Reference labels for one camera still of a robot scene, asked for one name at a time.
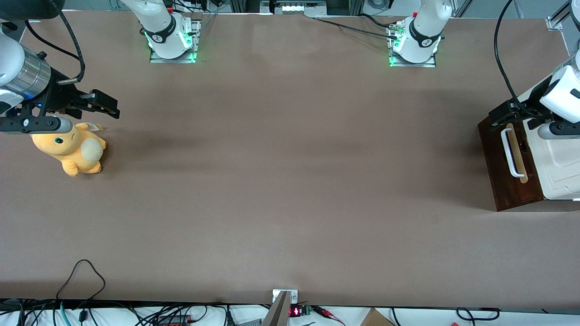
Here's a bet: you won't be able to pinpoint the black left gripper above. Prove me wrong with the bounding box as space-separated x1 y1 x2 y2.
488 88 552 132

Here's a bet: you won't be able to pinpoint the flat looped black cable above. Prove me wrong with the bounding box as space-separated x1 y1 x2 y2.
455 307 500 321

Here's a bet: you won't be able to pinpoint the tan wooden handle strip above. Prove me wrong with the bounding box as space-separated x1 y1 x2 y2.
506 123 529 184

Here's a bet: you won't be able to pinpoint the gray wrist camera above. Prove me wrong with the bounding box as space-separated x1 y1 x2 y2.
537 121 580 140
0 116 74 134

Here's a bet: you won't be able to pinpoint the silver metal bracket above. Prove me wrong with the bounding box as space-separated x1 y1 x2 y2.
272 289 300 305

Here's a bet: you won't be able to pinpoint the white drawer handle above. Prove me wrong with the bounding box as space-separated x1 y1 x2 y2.
500 128 526 178

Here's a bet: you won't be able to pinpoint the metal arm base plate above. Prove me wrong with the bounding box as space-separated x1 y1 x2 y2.
387 20 437 68
150 18 202 64

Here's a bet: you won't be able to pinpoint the silver aluminium profile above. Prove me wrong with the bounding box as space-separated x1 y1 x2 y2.
545 0 572 31

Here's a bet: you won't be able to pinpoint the brown cardboard box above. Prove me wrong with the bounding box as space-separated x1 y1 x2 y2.
360 308 396 326

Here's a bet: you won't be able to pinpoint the looped thin black cable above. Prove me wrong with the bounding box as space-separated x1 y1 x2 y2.
56 259 106 326

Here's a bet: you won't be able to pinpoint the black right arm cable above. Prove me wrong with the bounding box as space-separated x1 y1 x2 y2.
25 0 87 86

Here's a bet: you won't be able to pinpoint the orange plush toy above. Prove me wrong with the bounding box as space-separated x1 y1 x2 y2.
30 121 108 178

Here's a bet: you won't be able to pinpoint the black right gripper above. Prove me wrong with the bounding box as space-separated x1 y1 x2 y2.
20 72 121 120

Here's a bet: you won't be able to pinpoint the gray metal bar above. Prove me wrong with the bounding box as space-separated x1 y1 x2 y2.
261 292 290 326

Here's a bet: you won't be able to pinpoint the thin black table cable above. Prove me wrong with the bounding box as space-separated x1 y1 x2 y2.
313 14 399 40

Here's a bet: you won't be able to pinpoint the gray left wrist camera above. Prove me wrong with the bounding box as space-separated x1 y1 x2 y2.
537 121 580 140

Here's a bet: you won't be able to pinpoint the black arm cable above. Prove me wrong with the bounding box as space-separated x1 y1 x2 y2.
25 0 87 86
493 0 551 119

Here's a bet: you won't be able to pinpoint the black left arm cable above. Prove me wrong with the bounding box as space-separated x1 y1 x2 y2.
493 0 551 119

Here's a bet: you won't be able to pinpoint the red clip leads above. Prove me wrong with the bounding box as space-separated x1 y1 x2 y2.
313 306 347 326

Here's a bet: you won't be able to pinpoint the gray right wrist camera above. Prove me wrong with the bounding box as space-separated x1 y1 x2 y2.
0 116 74 134

